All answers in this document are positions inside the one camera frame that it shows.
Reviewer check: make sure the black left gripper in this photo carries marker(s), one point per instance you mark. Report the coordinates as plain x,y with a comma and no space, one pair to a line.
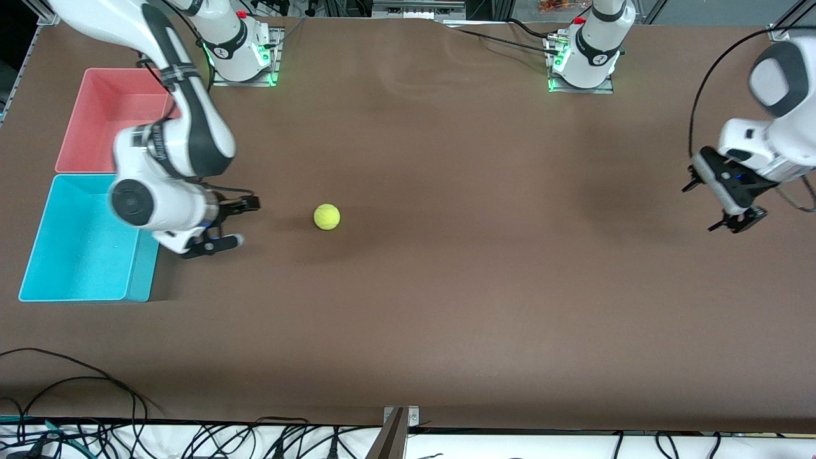
744,219

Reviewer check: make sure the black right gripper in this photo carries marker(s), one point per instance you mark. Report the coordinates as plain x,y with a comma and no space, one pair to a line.
227,209

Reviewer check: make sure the yellow-green tennis ball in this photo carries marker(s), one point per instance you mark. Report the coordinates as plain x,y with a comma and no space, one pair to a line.
327,217

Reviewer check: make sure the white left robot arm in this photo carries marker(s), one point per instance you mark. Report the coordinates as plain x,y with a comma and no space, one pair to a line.
778,76

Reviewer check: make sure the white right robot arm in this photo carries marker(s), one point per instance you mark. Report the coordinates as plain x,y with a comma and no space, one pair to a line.
191,121

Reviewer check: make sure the blue plastic bin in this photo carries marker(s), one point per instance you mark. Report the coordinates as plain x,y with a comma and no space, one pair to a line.
83,248

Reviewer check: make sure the pink plastic bin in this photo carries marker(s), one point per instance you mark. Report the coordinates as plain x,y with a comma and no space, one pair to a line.
102,121

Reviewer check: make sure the aluminium corner profile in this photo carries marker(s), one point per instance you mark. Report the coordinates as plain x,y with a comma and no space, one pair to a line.
787,22
44,13

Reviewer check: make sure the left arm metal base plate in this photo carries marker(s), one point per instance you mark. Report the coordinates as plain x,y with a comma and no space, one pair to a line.
609,86

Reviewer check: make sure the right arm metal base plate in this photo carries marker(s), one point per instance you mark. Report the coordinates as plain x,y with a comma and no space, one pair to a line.
274,64

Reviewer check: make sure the metal bracket with dark post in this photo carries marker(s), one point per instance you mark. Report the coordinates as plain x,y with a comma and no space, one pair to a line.
395,433

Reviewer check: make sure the aluminium frame rail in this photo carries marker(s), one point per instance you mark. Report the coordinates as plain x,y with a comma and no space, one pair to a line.
417,7

